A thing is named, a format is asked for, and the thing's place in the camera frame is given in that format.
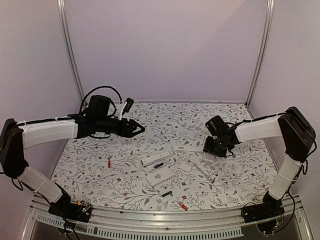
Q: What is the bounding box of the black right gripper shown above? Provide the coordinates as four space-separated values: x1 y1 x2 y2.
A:
203 136 230 158

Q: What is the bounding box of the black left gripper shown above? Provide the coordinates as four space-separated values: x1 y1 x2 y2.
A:
96 116 146 138

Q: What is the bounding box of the white battery holder box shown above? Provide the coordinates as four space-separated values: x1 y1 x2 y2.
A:
141 150 174 167

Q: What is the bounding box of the white battery compartment cover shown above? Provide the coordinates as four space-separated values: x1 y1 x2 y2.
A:
178 162 192 173

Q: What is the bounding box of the black battery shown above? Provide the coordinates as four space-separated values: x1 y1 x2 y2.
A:
161 191 173 198
154 162 164 169

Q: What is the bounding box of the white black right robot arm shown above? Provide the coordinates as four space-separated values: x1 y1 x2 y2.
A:
203 106 317 218

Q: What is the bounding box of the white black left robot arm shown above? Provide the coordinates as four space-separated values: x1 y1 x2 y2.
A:
0 95 145 217

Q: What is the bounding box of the white plastic strip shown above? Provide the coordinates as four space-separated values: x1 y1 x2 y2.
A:
173 146 203 152

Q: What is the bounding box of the floral patterned table mat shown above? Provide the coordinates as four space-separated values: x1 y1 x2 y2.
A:
51 103 277 211

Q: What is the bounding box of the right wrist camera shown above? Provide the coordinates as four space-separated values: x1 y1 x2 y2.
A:
205 115 229 137

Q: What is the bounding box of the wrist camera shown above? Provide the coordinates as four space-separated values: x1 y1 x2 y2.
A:
205 115 229 137
114 97 134 120

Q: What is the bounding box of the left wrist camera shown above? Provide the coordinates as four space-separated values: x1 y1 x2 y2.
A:
114 97 134 120

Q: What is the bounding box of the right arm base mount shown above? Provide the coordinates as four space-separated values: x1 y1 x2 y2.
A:
241 202 285 235

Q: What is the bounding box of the aluminium front rail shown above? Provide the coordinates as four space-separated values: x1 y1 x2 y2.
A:
21 194 315 240

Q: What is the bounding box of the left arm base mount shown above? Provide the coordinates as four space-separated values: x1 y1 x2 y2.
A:
48 198 92 223

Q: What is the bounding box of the left aluminium frame post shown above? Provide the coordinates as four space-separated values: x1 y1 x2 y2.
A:
56 0 85 101

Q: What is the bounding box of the aluminium frame post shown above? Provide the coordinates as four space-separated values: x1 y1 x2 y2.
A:
245 0 275 108
56 0 85 101

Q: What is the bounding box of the right aluminium frame post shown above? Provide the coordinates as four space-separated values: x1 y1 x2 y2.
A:
245 0 275 108

